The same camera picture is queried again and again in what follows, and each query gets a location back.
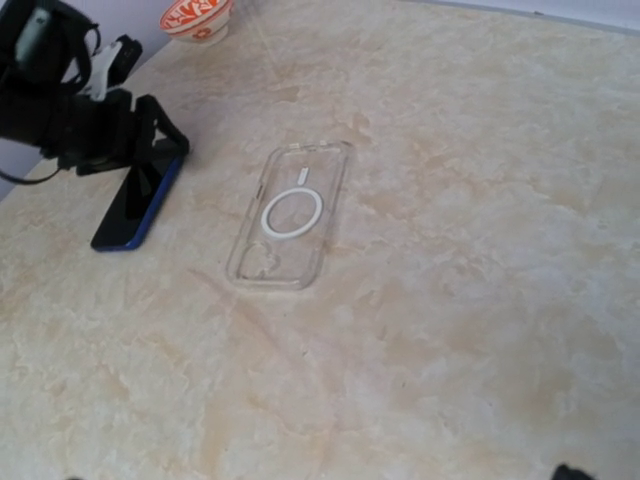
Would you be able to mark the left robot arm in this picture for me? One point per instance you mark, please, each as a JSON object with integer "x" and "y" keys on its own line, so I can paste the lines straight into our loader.
{"x": 44, "y": 53}

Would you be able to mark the blue-edged smartphone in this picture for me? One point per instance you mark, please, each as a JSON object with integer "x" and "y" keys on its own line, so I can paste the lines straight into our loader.
{"x": 138, "y": 201}

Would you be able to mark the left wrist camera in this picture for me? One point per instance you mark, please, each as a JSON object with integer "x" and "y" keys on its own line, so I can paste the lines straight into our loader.
{"x": 111, "y": 66}

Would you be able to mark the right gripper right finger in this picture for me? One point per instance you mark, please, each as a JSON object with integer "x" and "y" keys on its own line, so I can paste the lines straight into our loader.
{"x": 566, "y": 472}

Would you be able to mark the clear magsafe case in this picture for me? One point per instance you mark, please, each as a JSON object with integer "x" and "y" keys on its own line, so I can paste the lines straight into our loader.
{"x": 282, "y": 239}

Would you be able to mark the red white patterned bowl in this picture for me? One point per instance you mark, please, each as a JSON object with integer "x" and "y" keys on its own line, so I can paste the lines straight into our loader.
{"x": 197, "y": 21}

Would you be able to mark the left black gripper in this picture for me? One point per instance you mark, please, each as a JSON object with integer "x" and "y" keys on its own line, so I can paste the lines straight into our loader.
{"x": 118, "y": 132}

